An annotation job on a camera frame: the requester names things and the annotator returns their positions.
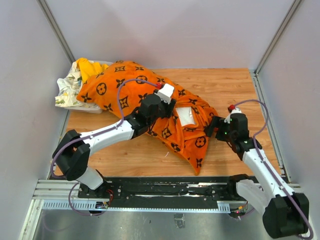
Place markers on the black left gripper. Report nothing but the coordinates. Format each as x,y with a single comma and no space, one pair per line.
169,108

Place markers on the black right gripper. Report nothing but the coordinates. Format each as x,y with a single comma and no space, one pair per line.
216,122

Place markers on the white pillow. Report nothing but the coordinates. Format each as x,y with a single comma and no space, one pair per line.
185,116

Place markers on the orange patterned plush pillowcase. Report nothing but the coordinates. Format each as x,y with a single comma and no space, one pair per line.
125,84

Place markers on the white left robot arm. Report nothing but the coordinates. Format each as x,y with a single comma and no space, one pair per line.
73,152

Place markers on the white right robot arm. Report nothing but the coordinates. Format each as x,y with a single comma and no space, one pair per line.
284,212

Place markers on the white plastic basket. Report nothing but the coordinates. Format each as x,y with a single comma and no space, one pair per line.
92,110

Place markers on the yellow cloth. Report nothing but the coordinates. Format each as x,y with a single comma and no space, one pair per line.
89,68

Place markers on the white printed cloth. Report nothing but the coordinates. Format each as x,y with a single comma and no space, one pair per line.
69,87

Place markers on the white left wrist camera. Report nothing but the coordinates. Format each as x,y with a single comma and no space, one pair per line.
165,93

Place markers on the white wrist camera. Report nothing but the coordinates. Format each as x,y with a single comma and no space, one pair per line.
165,93
232,109

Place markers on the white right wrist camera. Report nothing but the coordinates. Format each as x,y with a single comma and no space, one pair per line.
232,109

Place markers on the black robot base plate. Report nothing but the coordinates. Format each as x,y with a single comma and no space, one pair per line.
213,187

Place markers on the grey slotted cable duct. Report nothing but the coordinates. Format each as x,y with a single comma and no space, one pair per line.
142,204

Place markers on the right aluminium frame post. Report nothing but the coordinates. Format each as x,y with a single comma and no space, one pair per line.
293,9

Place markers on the aluminium frame post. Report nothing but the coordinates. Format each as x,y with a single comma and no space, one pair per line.
293,9
45,8

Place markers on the left aluminium frame post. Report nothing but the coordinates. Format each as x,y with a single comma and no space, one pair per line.
45,8

